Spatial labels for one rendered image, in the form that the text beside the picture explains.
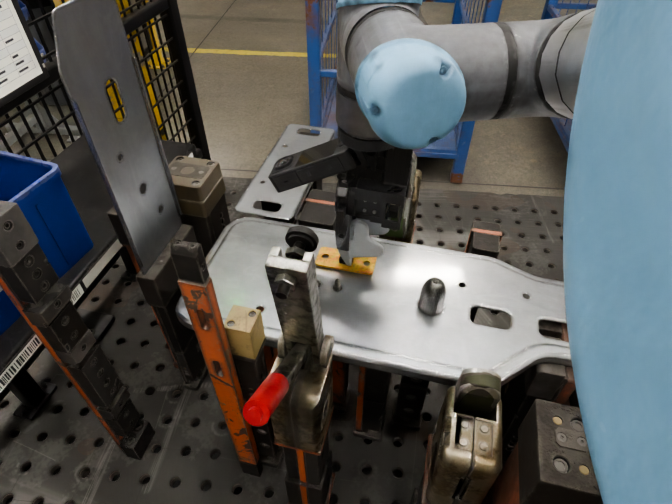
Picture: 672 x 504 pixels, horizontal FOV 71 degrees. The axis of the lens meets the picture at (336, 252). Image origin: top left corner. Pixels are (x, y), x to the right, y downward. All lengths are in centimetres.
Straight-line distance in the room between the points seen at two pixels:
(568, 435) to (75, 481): 74
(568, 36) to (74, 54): 45
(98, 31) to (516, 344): 59
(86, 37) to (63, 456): 66
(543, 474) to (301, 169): 38
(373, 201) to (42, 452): 70
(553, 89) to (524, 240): 88
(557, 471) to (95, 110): 55
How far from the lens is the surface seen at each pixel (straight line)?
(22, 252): 57
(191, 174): 78
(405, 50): 37
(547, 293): 70
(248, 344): 55
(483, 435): 48
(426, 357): 59
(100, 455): 93
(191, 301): 49
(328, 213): 79
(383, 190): 55
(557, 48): 38
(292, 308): 43
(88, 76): 59
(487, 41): 40
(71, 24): 57
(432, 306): 62
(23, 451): 100
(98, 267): 73
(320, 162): 55
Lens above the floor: 148
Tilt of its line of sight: 44 degrees down
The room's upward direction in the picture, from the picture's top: straight up
